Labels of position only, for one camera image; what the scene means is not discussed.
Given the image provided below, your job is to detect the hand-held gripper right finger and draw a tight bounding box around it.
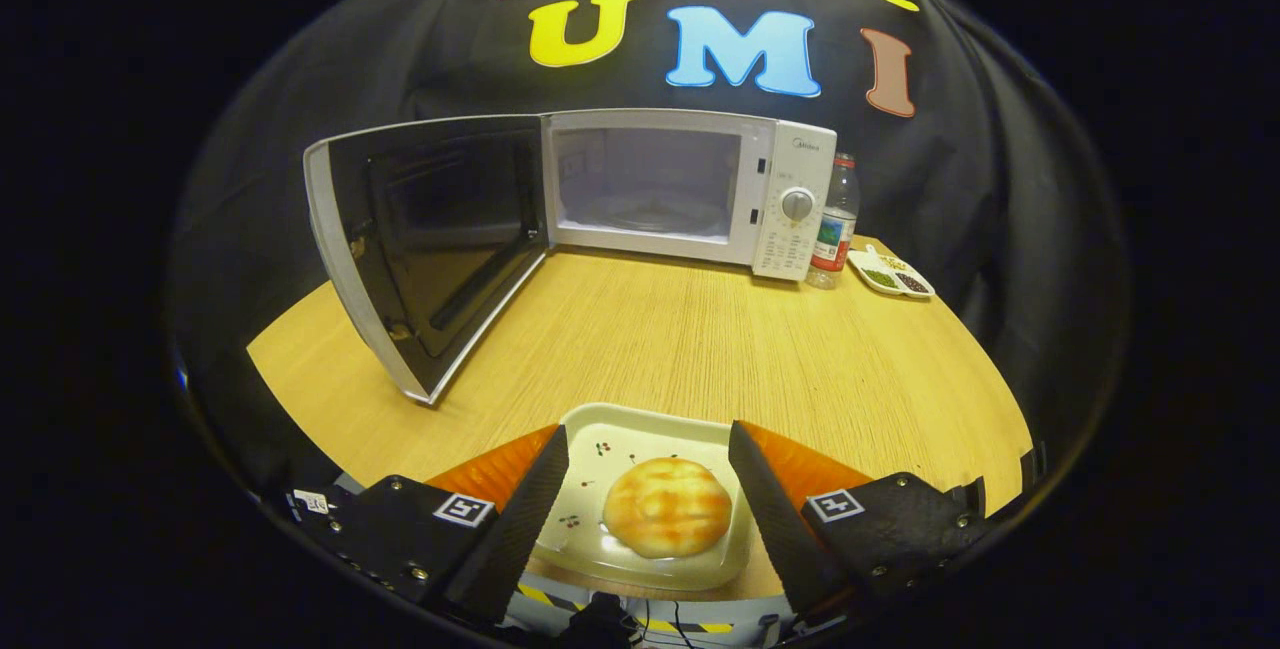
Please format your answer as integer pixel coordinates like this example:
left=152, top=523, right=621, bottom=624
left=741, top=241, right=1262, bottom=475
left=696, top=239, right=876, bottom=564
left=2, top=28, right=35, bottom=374
left=727, top=419, right=991, bottom=622

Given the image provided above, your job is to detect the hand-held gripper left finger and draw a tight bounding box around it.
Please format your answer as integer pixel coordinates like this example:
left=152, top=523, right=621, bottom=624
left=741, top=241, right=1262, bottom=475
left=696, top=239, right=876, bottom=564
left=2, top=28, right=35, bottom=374
left=322, top=424, right=571, bottom=627

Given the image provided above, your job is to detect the golden bread bun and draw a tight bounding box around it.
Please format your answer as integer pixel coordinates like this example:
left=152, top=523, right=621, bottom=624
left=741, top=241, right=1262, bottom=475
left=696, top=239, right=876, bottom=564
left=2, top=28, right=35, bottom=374
left=602, top=456, right=733, bottom=560

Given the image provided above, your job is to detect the white microwave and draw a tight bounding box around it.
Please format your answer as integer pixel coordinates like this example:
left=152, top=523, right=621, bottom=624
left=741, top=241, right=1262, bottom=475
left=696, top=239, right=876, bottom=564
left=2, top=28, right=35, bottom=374
left=303, top=108, right=839, bottom=406

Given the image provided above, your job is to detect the cream rectangular tray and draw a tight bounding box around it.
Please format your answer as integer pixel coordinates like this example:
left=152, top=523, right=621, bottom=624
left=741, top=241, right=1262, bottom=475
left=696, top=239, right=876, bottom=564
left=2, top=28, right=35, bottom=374
left=530, top=402, right=756, bottom=592

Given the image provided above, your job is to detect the white divided bean dish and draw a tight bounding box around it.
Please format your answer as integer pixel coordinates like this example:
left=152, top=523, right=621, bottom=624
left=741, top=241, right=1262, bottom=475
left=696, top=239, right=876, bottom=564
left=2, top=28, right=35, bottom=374
left=847, top=243, right=937, bottom=300

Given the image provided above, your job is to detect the clear plastic water bottle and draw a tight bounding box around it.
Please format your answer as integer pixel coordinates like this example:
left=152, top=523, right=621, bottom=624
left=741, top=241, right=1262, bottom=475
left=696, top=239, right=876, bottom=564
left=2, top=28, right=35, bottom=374
left=805, top=153, right=861, bottom=290

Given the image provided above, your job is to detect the black backdrop cloth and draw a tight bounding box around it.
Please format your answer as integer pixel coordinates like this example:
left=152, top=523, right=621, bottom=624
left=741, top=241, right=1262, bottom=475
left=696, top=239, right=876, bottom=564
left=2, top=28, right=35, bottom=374
left=165, top=0, right=1131, bottom=510

